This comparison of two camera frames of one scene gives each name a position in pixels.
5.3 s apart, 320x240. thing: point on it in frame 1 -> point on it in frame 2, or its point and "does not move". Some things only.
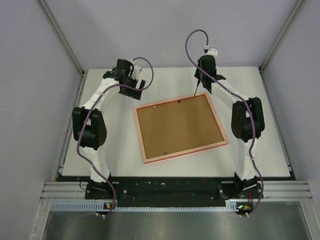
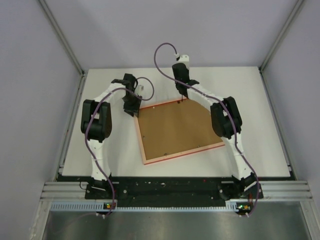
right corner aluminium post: x=277 y=41 does not move
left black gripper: x=133 y=93 -> x=134 y=109
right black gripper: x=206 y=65 -> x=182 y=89
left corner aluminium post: x=71 y=50 does not move
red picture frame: x=178 y=128 does not move
